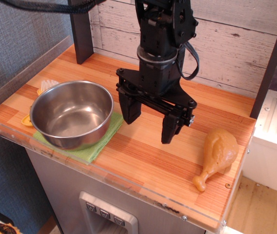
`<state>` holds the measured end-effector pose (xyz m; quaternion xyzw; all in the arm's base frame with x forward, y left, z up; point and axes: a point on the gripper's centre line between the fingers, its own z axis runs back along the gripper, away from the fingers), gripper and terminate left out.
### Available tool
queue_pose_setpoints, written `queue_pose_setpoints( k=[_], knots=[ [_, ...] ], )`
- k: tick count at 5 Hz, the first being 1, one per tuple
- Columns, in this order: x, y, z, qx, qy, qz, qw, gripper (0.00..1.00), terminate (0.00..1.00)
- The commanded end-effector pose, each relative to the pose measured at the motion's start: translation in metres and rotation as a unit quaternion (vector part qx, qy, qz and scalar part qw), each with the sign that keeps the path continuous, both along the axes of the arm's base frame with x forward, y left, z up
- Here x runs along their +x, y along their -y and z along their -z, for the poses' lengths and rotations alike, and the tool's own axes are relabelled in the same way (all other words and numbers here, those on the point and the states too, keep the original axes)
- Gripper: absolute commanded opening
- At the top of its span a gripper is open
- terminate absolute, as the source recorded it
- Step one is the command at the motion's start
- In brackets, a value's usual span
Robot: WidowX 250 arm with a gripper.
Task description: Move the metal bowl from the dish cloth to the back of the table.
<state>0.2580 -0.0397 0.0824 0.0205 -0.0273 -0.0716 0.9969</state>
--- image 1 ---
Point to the toy chicken drumstick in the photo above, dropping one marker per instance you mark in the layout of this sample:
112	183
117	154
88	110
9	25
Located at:
220	151

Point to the silver metal pot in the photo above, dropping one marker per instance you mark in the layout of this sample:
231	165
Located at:
73	115

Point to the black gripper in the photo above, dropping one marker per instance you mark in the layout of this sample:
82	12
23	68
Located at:
158	87

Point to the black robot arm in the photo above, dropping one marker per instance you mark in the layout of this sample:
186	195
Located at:
166	27

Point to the white toy sink unit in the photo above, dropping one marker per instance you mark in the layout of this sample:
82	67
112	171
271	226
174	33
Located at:
272	136

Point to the green folded cloth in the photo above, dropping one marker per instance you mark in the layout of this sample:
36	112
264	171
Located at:
90	153

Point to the dark frame post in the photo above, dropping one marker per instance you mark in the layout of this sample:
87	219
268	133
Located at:
82	36
265	84

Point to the dark right frame post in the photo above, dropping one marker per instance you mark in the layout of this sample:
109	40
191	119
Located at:
265	84

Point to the silver toy fridge cabinet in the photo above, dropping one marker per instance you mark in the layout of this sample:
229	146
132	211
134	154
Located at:
85	205

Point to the yellow dish brush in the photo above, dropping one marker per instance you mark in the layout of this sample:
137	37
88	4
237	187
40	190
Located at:
45	85

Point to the clear acrylic table guard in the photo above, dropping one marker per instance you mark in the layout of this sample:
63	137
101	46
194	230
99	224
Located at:
134	172

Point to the dark left frame post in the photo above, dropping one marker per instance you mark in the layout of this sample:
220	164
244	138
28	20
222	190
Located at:
82	36

